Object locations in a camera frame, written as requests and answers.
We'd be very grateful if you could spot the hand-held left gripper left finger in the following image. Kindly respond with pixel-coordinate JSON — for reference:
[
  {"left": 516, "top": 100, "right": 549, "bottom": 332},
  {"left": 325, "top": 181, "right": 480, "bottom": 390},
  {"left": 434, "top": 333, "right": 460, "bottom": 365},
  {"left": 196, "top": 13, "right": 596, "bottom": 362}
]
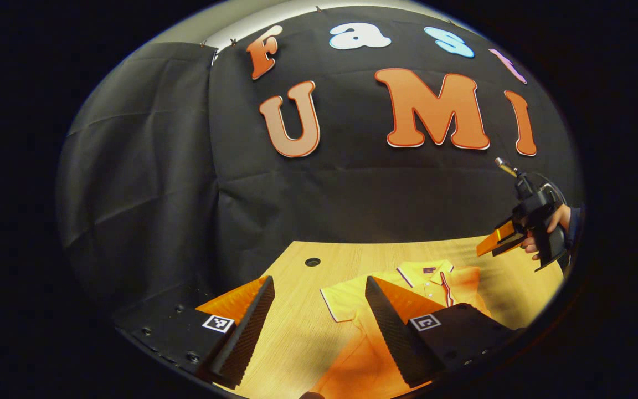
[{"left": 114, "top": 275, "right": 276, "bottom": 390}]

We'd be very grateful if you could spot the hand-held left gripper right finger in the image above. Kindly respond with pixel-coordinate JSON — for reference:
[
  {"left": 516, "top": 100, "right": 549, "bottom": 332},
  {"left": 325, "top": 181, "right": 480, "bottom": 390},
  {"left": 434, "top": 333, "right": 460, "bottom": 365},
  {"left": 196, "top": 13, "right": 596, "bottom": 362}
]
[{"left": 364, "top": 275, "right": 524, "bottom": 388}]

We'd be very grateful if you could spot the orange T-shirt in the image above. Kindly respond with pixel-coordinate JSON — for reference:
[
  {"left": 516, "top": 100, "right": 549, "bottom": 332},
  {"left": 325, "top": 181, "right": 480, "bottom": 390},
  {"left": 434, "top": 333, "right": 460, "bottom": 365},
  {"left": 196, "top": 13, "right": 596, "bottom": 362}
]
[{"left": 311, "top": 259, "right": 491, "bottom": 399}]

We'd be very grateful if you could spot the black backdrop cloth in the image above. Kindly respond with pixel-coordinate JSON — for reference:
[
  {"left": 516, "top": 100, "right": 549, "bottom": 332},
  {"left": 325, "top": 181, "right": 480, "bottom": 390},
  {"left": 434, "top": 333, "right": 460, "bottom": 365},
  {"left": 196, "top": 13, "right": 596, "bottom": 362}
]
[{"left": 56, "top": 6, "right": 584, "bottom": 333}]

